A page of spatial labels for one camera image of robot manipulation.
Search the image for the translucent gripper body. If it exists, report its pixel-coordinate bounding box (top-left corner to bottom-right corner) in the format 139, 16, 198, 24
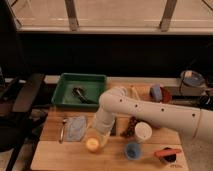
83, 127, 110, 153

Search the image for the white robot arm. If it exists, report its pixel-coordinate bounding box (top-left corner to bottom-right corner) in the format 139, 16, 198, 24
85, 87, 213, 152

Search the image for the blue plastic cup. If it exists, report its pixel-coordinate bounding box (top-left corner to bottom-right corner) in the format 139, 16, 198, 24
124, 142, 141, 160

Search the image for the white paper cup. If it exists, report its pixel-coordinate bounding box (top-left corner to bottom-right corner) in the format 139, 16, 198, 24
135, 122, 152, 143

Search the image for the black rectangular block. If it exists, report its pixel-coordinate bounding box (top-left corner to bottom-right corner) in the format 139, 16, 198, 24
110, 120, 117, 136

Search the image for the blue grey cloth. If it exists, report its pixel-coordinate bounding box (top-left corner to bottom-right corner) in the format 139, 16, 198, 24
65, 116, 87, 142

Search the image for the dark red grapes bunch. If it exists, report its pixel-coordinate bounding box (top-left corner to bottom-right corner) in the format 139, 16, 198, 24
121, 117, 141, 138

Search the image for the metal spoon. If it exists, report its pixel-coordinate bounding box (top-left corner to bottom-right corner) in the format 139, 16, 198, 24
59, 118, 68, 143

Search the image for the black tool in tray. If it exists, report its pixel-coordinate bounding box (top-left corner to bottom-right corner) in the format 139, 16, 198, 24
72, 87, 95, 104

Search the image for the green plastic tray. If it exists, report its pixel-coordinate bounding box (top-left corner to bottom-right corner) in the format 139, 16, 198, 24
51, 73, 106, 109

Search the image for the blue round object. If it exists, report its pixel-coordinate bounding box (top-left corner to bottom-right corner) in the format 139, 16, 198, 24
150, 84, 163, 102

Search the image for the black round holder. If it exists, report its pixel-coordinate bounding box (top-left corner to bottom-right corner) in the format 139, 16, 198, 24
159, 154, 177, 164

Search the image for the dark red object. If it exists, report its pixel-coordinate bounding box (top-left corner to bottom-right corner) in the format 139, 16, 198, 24
161, 88, 172, 103

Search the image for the black office chair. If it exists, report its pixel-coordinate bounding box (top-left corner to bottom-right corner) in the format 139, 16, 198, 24
0, 73, 47, 171

